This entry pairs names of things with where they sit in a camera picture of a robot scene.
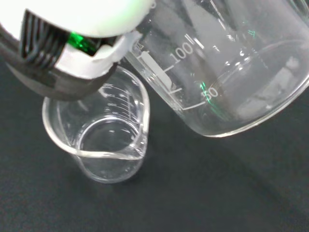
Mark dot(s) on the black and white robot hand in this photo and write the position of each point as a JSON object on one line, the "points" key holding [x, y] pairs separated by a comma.
{"points": [[79, 21]]}

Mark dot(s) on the small clear glass beaker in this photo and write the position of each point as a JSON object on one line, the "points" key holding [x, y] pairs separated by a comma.
{"points": [[108, 135]]}

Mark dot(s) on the black bench cloth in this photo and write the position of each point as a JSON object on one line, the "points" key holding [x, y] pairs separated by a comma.
{"points": [[205, 193]]}

